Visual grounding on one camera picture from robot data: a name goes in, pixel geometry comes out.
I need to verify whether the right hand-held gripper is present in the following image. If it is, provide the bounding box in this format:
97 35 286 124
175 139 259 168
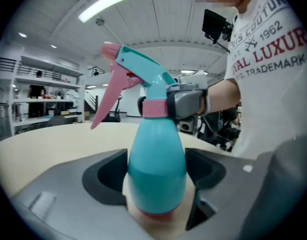
137 70 209 121

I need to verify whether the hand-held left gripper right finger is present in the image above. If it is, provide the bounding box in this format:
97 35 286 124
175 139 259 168
173 147 257 240

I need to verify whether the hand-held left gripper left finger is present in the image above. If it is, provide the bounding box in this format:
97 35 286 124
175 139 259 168
10 148 154 240

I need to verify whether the teal and pink spray nozzle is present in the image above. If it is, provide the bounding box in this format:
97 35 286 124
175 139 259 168
90 41 179 120

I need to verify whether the black monitor on arm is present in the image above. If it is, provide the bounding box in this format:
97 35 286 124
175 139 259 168
202 8 235 54

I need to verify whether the person's right forearm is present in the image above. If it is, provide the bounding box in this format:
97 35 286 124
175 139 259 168
207 78 242 115

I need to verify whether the person's right hand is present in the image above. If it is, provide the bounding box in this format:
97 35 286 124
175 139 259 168
193 93 207 116

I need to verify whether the grey speaker box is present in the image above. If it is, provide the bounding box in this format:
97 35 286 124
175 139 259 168
177 117 198 135

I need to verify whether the black swivel chair with bag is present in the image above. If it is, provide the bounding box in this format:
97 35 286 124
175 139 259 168
197 106 242 153

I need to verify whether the wooden staircase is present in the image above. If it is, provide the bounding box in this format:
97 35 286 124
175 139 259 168
83 88 98 114

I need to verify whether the white shelf unit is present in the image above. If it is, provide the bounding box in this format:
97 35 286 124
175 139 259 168
8 55 86 135

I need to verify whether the person's white printed shirt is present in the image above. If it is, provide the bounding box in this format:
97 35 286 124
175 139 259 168
223 0 307 160

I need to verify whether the long ceiling light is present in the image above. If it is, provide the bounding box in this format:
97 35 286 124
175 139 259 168
77 0 139 24

